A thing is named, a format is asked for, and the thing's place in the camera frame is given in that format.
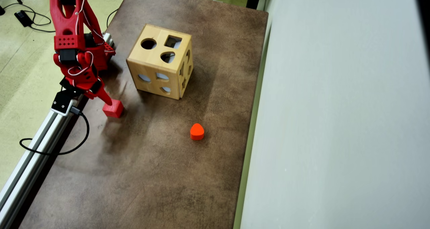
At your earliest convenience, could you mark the red cube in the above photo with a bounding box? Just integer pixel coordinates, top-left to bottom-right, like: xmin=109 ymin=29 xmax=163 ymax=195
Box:
xmin=102 ymin=99 xmax=124 ymax=118

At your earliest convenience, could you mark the black and white wrist camera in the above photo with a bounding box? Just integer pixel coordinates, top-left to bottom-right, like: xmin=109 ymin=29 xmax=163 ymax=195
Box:
xmin=51 ymin=89 xmax=83 ymax=117

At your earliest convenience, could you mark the black camera cable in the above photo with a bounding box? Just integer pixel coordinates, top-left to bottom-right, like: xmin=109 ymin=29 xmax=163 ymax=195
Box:
xmin=19 ymin=106 xmax=90 ymax=156

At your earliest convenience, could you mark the aluminium extrusion rail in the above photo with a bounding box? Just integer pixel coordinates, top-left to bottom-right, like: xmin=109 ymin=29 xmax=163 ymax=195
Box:
xmin=0 ymin=32 xmax=113 ymax=229

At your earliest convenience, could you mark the orange rounded triangular block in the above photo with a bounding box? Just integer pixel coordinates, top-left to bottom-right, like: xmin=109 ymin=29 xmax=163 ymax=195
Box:
xmin=190 ymin=123 xmax=205 ymax=141

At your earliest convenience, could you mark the black floor cable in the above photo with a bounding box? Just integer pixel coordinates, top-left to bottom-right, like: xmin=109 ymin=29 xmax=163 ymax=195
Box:
xmin=106 ymin=8 xmax=120 ymax=29

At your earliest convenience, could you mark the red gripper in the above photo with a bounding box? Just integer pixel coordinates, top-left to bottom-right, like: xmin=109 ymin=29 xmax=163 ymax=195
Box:
xmin=54 ymin=51 xmax=113 ymax=106

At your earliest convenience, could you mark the black adapter cable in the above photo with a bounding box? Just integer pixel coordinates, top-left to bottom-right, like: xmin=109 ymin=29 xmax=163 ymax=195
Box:
xmin=2 ymin=2 xmax=57 ymax=33

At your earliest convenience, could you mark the black power adapter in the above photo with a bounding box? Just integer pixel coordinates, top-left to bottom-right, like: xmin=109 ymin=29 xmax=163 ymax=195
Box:
xmin=14 ymin=10 xmax=34 ymax=27

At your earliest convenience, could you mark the wooden shape sorter box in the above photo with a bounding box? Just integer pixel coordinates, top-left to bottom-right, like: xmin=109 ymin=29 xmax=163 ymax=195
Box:
xmin=126 ymin=24 xmax=194 ymax=100

